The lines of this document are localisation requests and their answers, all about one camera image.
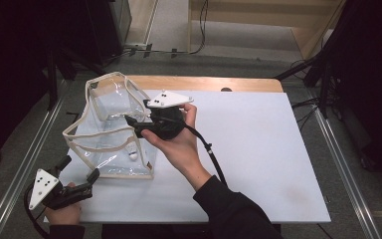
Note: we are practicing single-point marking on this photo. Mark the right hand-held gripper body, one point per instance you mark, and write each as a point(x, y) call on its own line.
point(169, 99)

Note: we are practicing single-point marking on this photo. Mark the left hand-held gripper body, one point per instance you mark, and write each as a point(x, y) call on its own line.
point(43, 186)

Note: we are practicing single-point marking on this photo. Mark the clear plastic bag beige trim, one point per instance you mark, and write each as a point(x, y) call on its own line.
point(112, 156)

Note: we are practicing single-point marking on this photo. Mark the person's left hand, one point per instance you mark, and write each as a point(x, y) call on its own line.
point(64, 215)

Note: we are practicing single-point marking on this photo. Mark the person's right hand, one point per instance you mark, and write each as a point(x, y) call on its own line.
point(182, 152)

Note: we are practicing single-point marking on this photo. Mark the black metal stand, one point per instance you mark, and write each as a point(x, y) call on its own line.
point(315, 73)
point(51, 79)

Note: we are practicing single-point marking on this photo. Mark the white table board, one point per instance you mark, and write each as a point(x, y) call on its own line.
point(262, 149)

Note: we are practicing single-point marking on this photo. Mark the dark curtain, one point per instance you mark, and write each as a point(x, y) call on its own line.
point(371, 83)

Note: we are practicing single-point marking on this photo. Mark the aluminium rail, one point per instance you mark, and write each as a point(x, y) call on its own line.
point(344, 172)
point(23, 169)

